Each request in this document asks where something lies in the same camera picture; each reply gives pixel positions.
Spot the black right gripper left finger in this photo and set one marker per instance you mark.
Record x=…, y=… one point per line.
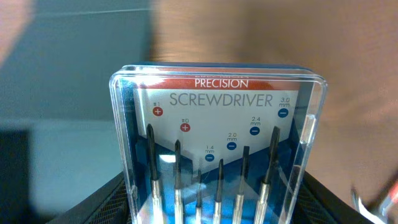
x=107, y=205

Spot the red black handled hammer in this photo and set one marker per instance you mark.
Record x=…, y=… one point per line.
x=378, y=213

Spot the dark green open gift box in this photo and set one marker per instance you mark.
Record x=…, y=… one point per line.
x=56, y=61

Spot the clear precision screwdriver set case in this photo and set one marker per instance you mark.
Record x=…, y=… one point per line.
x=215, y=143

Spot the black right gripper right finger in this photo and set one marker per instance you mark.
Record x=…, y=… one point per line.
x=318, y=205

